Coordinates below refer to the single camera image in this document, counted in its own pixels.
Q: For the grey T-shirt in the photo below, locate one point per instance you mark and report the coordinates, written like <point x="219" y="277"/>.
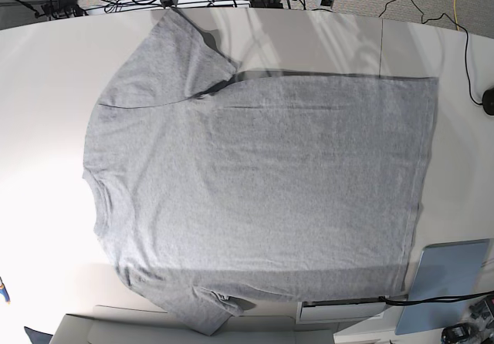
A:
<point x="210" y="192"/>

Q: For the blue-grey flat board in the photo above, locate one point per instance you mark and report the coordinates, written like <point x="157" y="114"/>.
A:
<point x="444" y="270"/>

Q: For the black round puck device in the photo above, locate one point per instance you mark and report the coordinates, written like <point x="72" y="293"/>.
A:
<point x="488" y="101"/>

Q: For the black device bottom right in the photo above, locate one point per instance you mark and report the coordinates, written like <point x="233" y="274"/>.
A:
<point x="461" y="333"/>

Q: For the blue orange tool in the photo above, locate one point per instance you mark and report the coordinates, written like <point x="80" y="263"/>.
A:
<point x="4" y="292"/>

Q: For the white table cable tray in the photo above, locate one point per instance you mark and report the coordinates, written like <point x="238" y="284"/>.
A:
<point x="336" y="311"/>

